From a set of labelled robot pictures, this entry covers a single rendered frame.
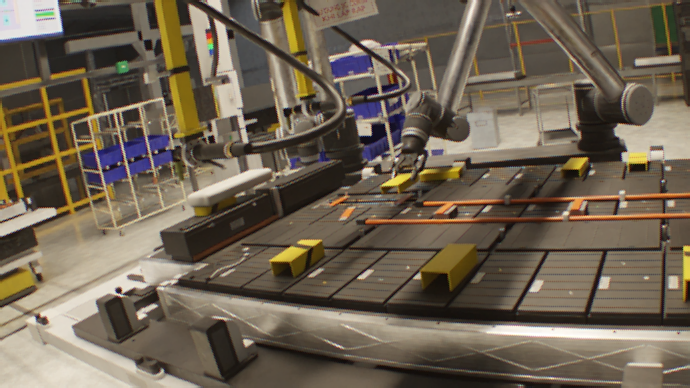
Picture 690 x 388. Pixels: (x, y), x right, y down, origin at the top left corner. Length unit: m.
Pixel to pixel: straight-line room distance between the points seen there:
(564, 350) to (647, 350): 0.15
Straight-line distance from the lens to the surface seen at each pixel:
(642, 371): 0.80
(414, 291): 1.14
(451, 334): 1.00
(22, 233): 6.00
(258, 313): 1.28
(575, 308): 0.99
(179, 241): 1.76
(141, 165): 7.90
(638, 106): 2.53
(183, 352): 1.42
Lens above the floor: 1.47
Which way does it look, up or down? 13 degrees down
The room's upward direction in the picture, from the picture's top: 12 degrees counter-clockwise
